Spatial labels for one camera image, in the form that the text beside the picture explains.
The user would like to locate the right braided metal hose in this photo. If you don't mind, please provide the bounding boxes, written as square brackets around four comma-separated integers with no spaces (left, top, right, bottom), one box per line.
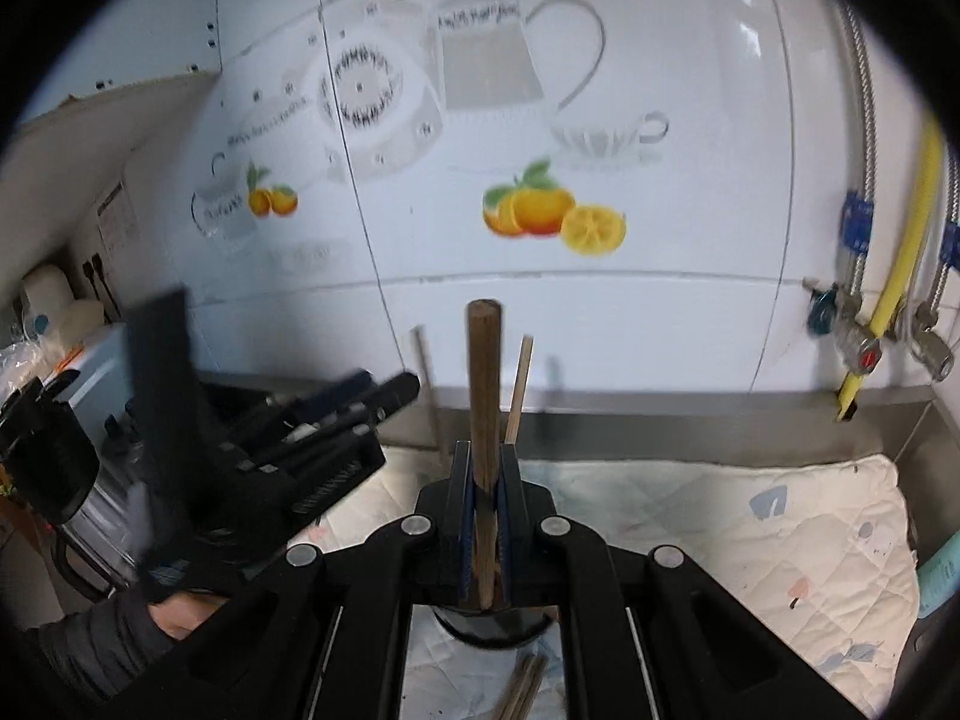
[926,156,960,317]

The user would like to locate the teal soap pump bottle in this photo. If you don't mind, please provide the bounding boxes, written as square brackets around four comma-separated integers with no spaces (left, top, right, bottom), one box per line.
[918,553,958,619]

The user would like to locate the yellow gas hose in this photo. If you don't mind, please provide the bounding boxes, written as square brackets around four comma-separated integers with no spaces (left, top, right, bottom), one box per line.
[833,115,949,425]

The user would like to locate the person left hand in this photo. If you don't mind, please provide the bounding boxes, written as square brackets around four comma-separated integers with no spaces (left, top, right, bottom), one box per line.
[146,592,226,640]

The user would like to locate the metal angle valve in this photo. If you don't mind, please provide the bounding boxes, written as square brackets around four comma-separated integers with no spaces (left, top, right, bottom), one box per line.
[908,302,955,382]

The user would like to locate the white quilted fish-print cloth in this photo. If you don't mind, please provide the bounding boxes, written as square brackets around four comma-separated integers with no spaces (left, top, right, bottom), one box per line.
[291,447,919,718]

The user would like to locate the left braided metal hose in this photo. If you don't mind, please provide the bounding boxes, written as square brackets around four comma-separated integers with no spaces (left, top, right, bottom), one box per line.
[835,1,881,317]

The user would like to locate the black utensil holder cup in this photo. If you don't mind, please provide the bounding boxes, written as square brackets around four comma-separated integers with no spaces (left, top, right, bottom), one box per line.
[433,606,555,650]

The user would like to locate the braided metal hose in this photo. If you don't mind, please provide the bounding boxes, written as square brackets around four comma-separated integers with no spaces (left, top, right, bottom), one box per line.
[835,1,881,317]
[926,156,960,317]

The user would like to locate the red-handled water valve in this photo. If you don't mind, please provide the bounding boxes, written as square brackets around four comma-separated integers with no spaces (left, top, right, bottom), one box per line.
[802,278,882,377]

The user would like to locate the wall power socket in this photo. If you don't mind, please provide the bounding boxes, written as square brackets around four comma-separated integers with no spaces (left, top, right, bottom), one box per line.
[82,252,122,320]

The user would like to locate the dark sleeved left forearm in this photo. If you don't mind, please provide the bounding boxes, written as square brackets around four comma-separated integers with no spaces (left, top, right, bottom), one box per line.
[25,587,178,700]

